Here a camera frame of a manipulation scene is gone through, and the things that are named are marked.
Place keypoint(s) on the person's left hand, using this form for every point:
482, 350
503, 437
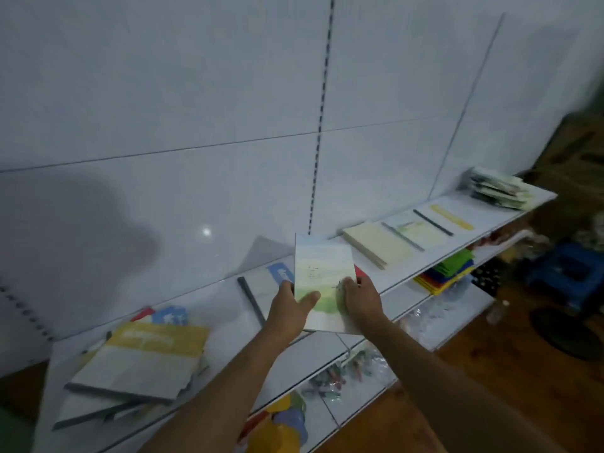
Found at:
285, 313

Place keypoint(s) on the person's right hand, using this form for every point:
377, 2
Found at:
363, 301

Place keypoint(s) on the person's left thumb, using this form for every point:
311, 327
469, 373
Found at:
309, 300

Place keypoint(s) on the person's right thumb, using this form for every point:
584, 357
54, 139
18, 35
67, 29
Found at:
348, 287

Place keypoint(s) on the green landscape cover notebook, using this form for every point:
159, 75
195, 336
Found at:
321, 273

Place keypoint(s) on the person's left forearm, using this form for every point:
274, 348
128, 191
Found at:
222, 396

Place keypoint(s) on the person's right forearm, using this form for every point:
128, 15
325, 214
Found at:
443, 386

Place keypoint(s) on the red notebook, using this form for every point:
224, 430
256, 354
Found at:
360, 272

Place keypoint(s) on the blue label white notebook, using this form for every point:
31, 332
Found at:
264, 287

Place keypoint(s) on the stack of cream notebooks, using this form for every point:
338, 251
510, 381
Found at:
377, 242

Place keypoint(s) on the white metal shelf unit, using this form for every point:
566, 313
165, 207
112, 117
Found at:
424, 273

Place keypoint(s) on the clear bags of small items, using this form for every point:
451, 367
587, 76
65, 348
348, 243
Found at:
347, 372

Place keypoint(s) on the pale green picture notebook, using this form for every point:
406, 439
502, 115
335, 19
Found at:
417, 231

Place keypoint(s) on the stack of coloured paper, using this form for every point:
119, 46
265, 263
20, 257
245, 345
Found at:
448, 273

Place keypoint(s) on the yellow stripe white notebook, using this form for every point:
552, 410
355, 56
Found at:
450, 216

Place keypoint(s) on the yellow and blue packet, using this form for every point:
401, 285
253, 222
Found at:
278, 426

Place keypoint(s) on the clear plastic bottle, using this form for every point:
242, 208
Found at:
498, 312

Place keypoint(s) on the slotted shelf upright strip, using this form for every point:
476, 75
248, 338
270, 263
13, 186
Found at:
321, 113

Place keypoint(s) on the yellow and white notebook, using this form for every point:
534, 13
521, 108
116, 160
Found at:
141, 360

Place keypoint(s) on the stack of wrapped notebooks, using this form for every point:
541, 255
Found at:
500, 188

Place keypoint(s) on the blue plastic stool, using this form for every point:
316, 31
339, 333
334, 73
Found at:
564, 273

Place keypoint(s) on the black round object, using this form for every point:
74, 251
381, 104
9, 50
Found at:
566, 332

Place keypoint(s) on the pile of notebooks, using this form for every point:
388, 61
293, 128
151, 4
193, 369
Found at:
94, 405

